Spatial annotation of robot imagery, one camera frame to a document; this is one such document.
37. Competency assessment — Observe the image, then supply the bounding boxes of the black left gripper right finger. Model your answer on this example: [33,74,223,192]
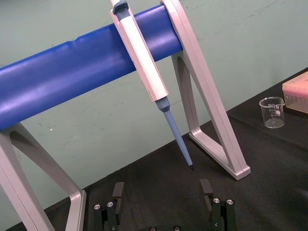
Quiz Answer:
[199,179,236,231]

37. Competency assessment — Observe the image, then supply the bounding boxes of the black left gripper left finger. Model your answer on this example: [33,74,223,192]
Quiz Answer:
[93,181,125,231]

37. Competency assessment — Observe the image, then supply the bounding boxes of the black table cloth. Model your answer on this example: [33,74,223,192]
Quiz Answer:
[44,67,308,231]

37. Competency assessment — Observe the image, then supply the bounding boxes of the small clear glass beaker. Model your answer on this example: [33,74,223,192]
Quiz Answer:
[258,96,286,128]

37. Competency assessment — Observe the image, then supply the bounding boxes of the pink pipette tip box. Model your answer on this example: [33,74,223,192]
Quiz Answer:
[282,73,308,112]

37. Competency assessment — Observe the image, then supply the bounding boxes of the blue and grey pipette stand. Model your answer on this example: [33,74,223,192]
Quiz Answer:
[0,0,252,231]

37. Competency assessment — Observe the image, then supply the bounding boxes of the white and blue pipette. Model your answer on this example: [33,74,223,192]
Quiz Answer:
[109,0,195,172]

